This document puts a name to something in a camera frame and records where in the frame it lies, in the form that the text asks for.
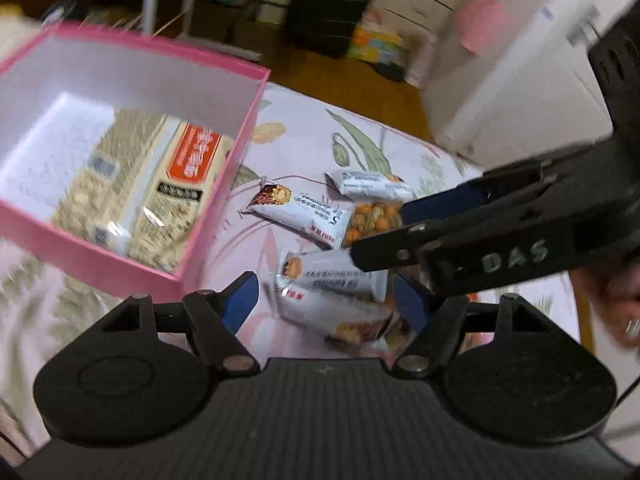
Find white frame side table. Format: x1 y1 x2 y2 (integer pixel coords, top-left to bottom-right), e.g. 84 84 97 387
140 0 264 63

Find beige cracker pack orange label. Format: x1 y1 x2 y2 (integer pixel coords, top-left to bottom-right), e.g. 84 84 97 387
51 108 234 273

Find pink cardboard box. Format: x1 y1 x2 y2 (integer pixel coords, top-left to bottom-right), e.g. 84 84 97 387
1 25 269 301

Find pink hanging bag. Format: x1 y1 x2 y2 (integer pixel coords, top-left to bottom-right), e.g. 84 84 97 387
454 0 508 56

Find colourful gift bag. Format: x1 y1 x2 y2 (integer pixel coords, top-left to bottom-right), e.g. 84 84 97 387
347 10 402 64

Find person's right hand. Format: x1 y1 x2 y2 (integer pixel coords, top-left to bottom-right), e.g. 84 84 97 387
580 261 640 349

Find white snack bar wrapper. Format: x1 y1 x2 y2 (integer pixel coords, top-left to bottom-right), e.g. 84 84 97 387
269 282 400 347
277 249 388 302
243 178 354 249
326 170 416 203

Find clear bag orange nut snacks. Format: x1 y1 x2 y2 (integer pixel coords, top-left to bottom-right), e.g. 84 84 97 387
343 202 402 247

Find black suitcase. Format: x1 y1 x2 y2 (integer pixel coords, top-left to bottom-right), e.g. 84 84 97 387
282 0 371 58

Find white door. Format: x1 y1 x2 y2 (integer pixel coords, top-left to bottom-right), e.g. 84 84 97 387
423 0 634 167

